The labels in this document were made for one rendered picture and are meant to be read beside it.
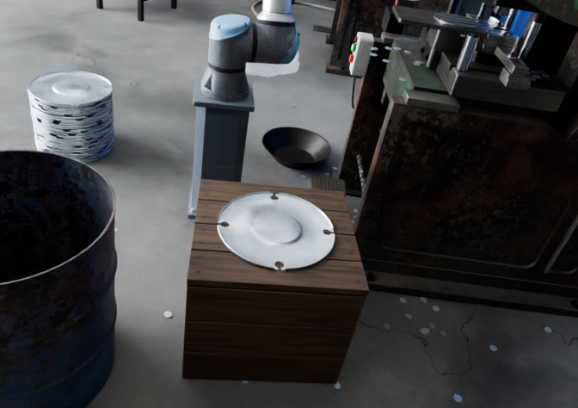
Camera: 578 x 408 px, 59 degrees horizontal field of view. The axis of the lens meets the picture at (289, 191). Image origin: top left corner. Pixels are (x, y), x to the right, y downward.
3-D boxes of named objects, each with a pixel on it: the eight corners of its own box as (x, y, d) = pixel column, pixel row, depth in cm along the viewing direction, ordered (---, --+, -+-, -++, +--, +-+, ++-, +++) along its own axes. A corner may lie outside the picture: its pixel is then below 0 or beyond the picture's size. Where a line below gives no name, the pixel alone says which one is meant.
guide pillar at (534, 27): (519, 58, 142) (540, 7, 134) (516, 55, 143) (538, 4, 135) (526, 58, 142) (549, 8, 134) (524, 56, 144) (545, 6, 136)
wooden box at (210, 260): (181, 378, 127) (187, 280, 107) (193, 270, 157) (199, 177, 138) (336, 384, 132) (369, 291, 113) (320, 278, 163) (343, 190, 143)
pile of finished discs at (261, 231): (214, 266, 111) (214, 263, 111) (219, 189, 135) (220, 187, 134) (342, 275, 116) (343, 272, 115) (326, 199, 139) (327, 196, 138)
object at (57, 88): (29, 108, 174) (29, 106, 174) (27, 73, 195) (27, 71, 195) (117, 104, 186) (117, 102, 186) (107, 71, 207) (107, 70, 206)
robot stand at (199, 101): (187, 218, 177) (193, 101, 152) (190, 187, 192) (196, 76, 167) (240, 221, 181) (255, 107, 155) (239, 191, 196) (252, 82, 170)
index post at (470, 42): (457, 70, 134) (470, 34, 129) (454, 66, 136) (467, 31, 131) (467, 71, 134) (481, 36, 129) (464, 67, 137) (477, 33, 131)
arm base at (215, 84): (199, 99, 154) (200, 68, 148) (201, 78, 166) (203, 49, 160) (249, 104, 156) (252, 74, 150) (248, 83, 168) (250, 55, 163)
